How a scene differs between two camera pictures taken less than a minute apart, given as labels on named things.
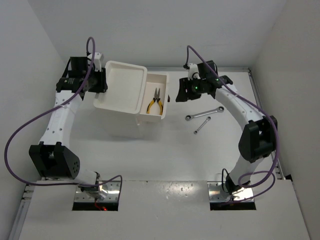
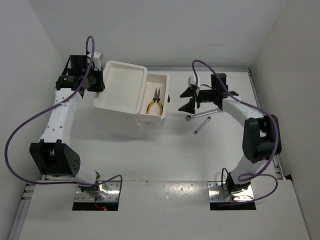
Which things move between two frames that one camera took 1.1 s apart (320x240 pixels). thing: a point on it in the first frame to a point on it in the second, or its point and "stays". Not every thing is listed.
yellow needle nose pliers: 157,98 stays
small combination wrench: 207,119 stays
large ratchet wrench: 220,109 stays
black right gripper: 183,96 to 190,106
